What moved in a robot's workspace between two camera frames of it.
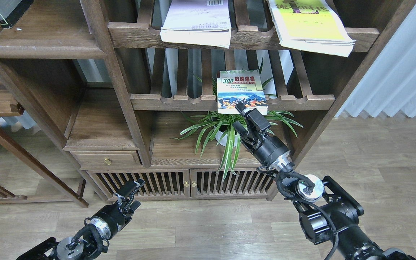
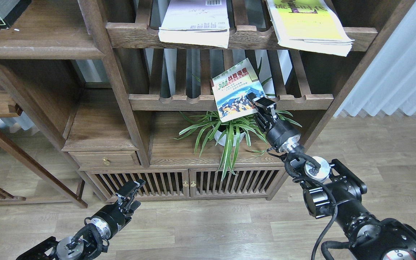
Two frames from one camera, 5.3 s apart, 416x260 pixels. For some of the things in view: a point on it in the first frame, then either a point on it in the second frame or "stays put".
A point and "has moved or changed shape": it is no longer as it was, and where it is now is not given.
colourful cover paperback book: [242, 87] has moved or changed shape
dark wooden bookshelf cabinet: [142, 119] stays put
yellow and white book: [314, 26] stays put
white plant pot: [223, 142] stays put
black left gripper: [110, 220] stays put
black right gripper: [268, 150] to [285, 137]
